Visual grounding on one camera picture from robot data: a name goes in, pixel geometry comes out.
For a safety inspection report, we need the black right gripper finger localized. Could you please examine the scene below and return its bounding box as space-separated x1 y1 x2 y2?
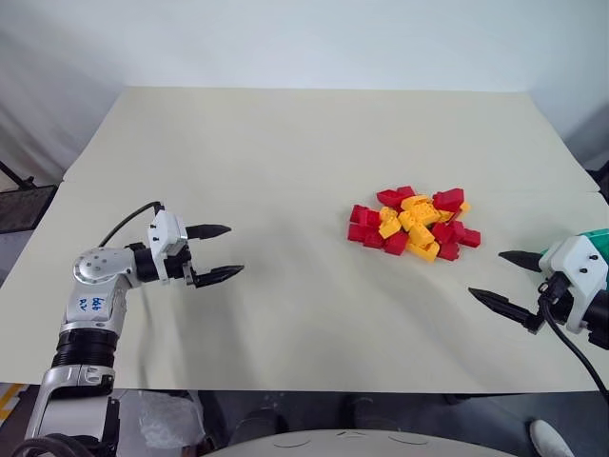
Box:
467 286 538 329
498 249 544 274

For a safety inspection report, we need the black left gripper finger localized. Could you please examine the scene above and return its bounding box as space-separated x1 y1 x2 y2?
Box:
190 264 246 289
185 223 233 241

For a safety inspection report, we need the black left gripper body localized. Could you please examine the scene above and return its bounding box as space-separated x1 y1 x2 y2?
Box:
161 248 199 288

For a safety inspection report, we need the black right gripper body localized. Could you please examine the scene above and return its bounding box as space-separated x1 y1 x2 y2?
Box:
525 274 573 336

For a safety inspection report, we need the dark object beside table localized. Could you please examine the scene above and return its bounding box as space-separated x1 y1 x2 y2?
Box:
583 159 609 204

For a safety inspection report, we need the white shoe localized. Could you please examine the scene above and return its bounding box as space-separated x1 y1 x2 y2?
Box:
529 418 577 457

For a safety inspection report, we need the clear plastic bag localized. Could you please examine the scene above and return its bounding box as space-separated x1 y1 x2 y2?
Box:
137 389 206 454

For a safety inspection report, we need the black mesh panel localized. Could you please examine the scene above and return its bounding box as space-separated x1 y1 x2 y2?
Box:
0 184 57 235

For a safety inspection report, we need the black metal stand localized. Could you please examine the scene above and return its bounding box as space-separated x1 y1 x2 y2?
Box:
0 160 37 192

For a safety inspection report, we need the beige rounded robot torso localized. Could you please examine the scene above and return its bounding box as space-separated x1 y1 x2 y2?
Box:
207 429 527 457

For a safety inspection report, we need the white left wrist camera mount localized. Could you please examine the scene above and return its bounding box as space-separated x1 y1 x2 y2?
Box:
146 204 190 287

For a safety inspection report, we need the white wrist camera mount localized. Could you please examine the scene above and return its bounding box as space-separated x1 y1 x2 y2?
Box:
539 234 609 334
146 204 190 287

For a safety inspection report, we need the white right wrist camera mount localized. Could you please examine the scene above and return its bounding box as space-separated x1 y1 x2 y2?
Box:
539 234 609 334

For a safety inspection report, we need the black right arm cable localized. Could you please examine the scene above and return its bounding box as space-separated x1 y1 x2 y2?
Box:
538 280 609 399

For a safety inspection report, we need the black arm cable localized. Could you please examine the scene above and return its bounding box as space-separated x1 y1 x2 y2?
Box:
98 200 166 248
538 280 609 399

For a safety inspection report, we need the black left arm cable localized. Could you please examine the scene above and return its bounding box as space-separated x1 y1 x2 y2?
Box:
98 200 166 248

